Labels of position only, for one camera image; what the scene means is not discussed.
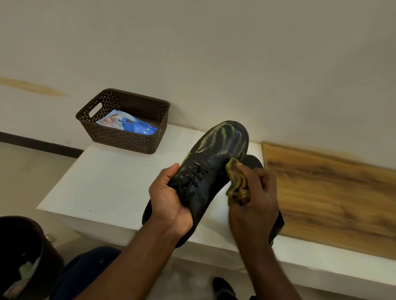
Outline black leather shoe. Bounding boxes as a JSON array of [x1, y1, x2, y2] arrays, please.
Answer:
[[141, 120, 250, 249], [241, 154, 285, 248]]

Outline person's left hand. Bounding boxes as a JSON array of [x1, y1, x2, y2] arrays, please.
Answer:
[[148, 163, 194, 239]]

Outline brown perforated plastic basket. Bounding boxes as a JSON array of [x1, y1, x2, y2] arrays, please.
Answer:
[[75, 88, 171, 155]]

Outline person's black worn shoe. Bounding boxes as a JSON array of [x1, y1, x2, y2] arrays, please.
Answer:
[[212, 277, 237, 300]]

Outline black bucket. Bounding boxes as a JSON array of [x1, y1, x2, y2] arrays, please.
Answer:
[[0, 216, 65, 300]]

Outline wooden board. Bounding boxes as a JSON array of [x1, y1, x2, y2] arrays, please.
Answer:
[[261, 141, 396, 261]]

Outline blue and white plastic packet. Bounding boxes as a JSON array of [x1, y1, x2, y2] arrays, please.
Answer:
[[95, 109, 163, 136]]

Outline person's right hand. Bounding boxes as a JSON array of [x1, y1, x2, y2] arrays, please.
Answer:
[[228, 163, 280, 251]]

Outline person's dark trousers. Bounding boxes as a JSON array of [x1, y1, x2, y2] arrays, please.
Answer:
[[49, 246, 259, 300]]

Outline yellow checked cloth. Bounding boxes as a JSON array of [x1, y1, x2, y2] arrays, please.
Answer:
[[225, 158, 251, 207]]

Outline person's left forearm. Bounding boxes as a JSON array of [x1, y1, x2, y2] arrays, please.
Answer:
[[74, 218, 183, 300]]

